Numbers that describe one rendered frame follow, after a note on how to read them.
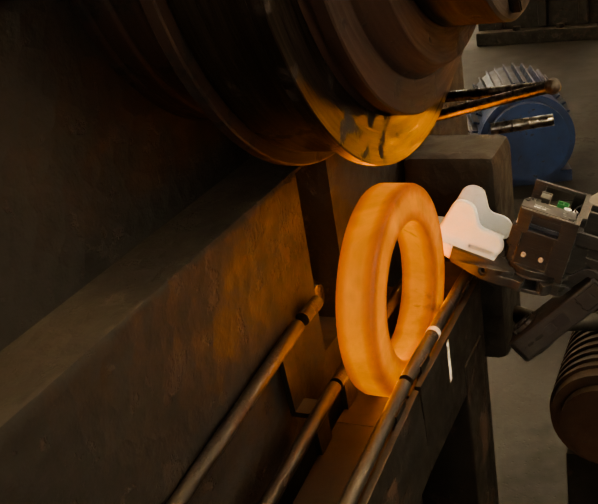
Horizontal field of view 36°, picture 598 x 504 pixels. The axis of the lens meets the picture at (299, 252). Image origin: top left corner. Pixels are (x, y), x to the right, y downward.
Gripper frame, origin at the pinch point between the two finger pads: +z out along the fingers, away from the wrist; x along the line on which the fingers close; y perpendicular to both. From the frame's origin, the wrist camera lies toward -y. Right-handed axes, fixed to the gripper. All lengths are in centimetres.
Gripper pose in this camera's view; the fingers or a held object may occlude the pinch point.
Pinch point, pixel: (423, 230)
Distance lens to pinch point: 89.8
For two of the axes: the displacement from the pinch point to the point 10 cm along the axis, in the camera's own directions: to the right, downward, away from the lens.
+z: -9.0, -3.2, 2.9
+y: 1.3, -8.5, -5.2
